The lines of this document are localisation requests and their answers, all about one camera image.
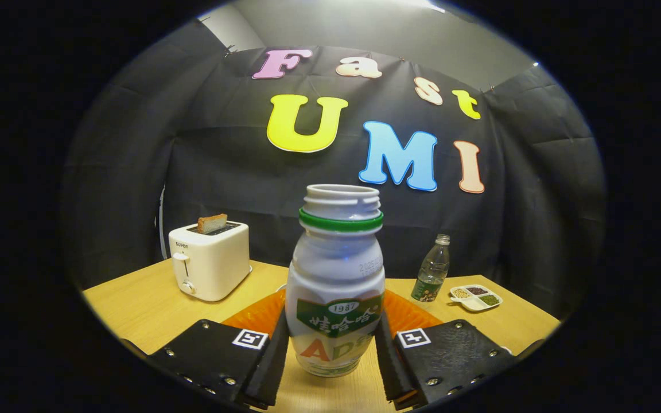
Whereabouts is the white cable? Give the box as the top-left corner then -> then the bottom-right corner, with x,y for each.
157,184 -> 168,260

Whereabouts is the white divided grain dish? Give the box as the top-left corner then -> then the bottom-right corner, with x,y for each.
449,285 -> 503,312

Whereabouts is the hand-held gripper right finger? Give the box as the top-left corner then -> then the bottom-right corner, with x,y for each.
374,290 -> 519,409

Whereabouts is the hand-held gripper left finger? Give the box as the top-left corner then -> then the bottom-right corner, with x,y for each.
146,291 -> 291,410

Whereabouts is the brown toast slice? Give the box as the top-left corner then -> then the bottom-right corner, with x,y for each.
197,214 -> 229,235

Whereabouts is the clear plastic water bottle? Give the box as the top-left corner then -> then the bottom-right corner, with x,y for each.
410,233 -> 451,303

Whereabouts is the black backdrop cloth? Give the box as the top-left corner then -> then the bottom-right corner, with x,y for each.
61,17 -> 606,319

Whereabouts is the white toaster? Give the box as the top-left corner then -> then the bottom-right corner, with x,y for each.
168,221 -> 252,302

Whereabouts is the white juice bottle green label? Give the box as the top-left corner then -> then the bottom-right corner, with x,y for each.
285,184 -> 386,377

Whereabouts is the wooden table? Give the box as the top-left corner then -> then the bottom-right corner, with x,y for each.
82,259 -> 562,413

